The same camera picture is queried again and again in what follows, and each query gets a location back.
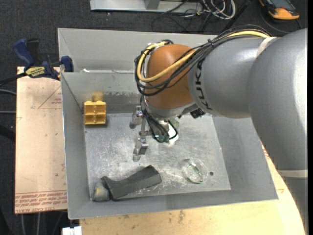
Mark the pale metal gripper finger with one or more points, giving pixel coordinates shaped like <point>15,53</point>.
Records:
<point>145,148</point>
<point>137,153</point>

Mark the grey metal bin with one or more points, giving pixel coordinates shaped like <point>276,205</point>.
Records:
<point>117,141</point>

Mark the dark grey flat block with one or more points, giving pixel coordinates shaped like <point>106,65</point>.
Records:
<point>134,181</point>

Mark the yellow toy block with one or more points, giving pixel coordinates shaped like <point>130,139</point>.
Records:
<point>95,114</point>

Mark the pale grey yellow lump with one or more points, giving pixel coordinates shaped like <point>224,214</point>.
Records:
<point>99,192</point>

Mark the clear glass thing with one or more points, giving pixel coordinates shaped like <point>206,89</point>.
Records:
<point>195,172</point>

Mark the brown cardboard board red print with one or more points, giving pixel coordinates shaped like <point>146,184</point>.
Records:
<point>39,143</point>

